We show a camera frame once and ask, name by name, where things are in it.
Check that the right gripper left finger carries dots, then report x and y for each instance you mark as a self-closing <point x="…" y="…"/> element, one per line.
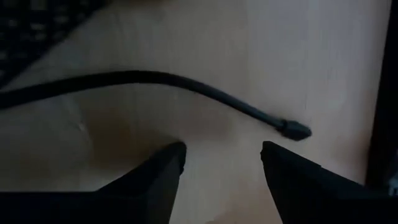
<point x="140" y="193"/>

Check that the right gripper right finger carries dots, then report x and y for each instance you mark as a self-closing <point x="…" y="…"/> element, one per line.
<point x="311" y="193"/>

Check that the grey desk calculator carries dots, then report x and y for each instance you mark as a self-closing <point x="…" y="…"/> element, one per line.
<point x="28" y="28"/>

